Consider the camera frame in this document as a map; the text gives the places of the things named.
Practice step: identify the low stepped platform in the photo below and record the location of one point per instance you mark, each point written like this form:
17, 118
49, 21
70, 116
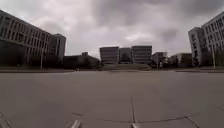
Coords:
125, 67

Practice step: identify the long grey office building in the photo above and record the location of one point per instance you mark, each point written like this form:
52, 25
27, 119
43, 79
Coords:
23, 40

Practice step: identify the grey concrete plaza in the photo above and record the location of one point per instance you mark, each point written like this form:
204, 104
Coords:
110, 93

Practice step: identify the low dark building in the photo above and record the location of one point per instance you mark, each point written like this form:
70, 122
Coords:
80, 61

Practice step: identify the low raised kerb strip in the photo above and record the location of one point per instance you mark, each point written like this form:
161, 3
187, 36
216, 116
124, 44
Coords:
33, 70
200, 70

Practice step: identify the tall pale office building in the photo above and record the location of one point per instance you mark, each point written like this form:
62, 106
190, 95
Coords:
208, 38

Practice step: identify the low pale building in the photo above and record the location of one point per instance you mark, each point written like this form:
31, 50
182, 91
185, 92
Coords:
176, 59

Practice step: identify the pole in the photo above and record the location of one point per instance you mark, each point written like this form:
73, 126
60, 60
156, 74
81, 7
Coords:
213, 55

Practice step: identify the wide building with glass middle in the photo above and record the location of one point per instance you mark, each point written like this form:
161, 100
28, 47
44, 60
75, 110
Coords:
113, 55

